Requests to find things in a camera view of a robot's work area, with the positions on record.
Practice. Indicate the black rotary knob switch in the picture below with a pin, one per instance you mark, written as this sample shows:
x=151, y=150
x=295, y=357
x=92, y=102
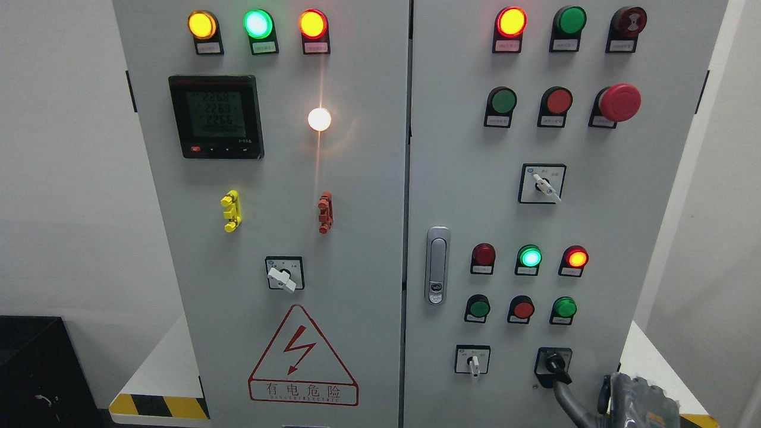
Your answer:
x=552, y=365

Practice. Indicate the red terminal connector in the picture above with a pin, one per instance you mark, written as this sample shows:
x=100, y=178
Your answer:
x=326, y=212

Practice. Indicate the dark red lamp middle left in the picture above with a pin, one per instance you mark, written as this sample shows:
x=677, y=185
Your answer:
x=483, y=259

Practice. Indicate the white lit indicator lamp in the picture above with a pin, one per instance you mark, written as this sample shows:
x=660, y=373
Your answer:
x=319, y=119

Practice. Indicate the grey electrical cabinet left door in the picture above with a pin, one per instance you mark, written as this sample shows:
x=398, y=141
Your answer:
x=353, y=274

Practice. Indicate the grey electrical cabinet door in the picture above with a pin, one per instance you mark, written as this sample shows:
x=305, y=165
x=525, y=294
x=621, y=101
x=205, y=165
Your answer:
x=466, y=177
x=353, y=274

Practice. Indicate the green push button lower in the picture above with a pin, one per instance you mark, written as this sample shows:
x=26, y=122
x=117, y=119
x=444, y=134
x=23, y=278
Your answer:
x=477, y=309

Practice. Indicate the green push button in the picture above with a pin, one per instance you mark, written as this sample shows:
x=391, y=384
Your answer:
x=500, y=106
x=477, y=309

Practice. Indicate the yellow terminal connector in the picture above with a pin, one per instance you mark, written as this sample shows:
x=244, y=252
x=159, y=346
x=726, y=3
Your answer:
x=231, y=210

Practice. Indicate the green lit lamp middle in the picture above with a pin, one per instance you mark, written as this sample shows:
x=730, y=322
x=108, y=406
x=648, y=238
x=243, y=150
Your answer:
x=528, y=260

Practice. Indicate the green push button upper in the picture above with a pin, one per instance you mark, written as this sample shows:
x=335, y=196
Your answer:
x=500, y=106

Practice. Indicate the red push button lower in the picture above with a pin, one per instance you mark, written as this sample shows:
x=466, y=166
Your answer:
x=521, y=310

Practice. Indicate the red push button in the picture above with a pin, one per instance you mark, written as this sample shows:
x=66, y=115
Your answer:
x=554, y=106
x=521, y=310

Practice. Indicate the red electrical hazard warning sticker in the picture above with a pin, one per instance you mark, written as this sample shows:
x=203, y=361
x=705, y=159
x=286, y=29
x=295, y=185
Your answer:
x=299, y=365

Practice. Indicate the grey electrical cabinet right door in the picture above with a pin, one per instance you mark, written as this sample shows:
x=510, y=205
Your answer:
x=466, y=177

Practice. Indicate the black digital power meter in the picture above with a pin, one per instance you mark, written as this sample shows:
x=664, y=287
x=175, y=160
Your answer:
x=217, y=116

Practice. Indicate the red lamp middle right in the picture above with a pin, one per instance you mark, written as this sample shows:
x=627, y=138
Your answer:
x=573, y=261

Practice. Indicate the red lit indicator lamp left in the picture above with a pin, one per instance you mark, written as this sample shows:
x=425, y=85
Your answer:
x=314, y=28

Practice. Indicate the green illuminated button lower right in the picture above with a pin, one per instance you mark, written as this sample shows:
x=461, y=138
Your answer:
x=563, y=311

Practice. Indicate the red push button upper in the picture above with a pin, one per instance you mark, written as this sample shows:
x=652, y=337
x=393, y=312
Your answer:
x=554, y=106

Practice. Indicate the green indicator lamp top left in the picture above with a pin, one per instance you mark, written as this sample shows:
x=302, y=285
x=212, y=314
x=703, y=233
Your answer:
x=261, y=31

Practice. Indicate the red lit lamp right door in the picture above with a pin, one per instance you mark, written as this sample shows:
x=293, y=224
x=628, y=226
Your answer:
x=509, y=27

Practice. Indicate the yellow indicator lamp top left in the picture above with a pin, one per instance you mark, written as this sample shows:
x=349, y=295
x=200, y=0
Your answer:
x=203, y=26

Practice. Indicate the red emergency stop mushroom button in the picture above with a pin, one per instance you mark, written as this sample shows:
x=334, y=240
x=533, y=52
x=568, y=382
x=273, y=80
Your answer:
x=614, y=104

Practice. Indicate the green unlit lamp top right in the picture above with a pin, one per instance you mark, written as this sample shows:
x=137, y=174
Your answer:
x=569, y=21

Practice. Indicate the white base platform hazard stripes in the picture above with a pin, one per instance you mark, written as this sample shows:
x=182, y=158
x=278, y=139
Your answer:
x=166, y=389

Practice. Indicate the dark red buzzer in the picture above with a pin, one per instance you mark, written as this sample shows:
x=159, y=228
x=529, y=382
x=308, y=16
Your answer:
x=626, y=25

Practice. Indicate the black box lower left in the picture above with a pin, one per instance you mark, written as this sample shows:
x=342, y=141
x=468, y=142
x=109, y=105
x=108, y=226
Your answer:
x=42, y=382

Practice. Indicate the silver door latch handle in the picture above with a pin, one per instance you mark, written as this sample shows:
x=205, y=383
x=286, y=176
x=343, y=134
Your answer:
x=437, y=256

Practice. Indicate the white selector switch left door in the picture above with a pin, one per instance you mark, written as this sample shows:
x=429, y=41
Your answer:
x=285, y=273

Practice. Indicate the white selector switch upper right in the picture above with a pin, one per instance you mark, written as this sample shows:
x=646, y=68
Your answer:
x=541, y=183

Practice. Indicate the white selector switch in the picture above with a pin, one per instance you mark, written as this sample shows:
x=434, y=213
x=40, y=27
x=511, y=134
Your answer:
x=541, y=183
x=472, y=360

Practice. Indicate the white selector switch lower right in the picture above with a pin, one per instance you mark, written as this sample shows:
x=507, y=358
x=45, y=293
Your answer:
x=472, y=360

